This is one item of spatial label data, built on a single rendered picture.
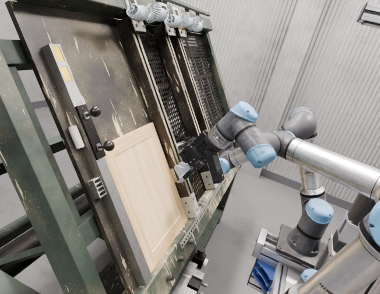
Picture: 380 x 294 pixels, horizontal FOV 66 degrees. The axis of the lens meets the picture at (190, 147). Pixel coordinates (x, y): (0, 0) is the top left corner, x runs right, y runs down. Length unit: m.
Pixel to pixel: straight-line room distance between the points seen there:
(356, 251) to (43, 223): 0.82
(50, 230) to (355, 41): 3.98
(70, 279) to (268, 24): 3.92
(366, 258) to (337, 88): 3.69
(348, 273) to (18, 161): 0.88
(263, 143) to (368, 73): 3.59
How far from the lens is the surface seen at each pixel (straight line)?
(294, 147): 0.91
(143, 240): 1.29
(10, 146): 0.96
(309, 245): 1.49
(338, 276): 0.80
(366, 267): 0.76
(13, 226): 2.64
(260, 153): 0.82
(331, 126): 4.42
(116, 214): 1.15
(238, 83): 4.45
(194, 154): 0.94
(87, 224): 1.14
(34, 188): 0.95
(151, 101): 1.51
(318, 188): 1.54
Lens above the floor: 1.86
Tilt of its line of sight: 22 degrees down
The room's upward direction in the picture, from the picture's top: 15 degrees clockwise
